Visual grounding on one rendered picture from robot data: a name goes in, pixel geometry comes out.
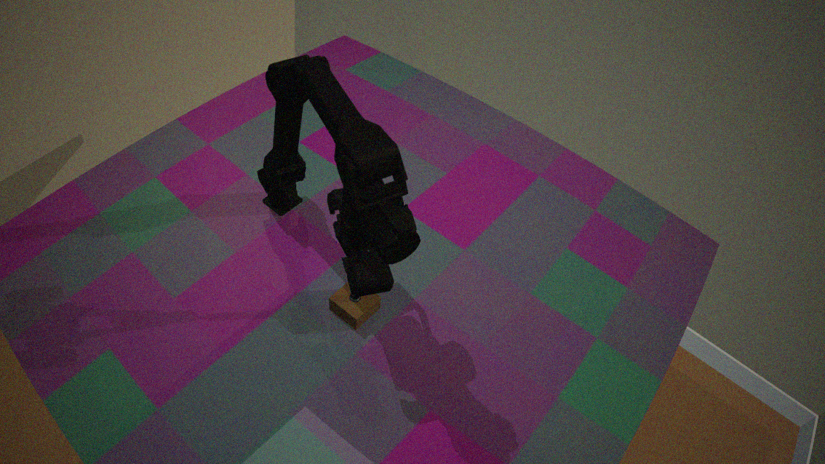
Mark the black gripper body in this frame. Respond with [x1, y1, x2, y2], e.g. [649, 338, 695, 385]
[327, 188, 394, 297]

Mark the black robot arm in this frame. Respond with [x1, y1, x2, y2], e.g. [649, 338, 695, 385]
[257, 55, 421, 265]

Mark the brown square block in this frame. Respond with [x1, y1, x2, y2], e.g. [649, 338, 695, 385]
[329, 282, 380, 330]

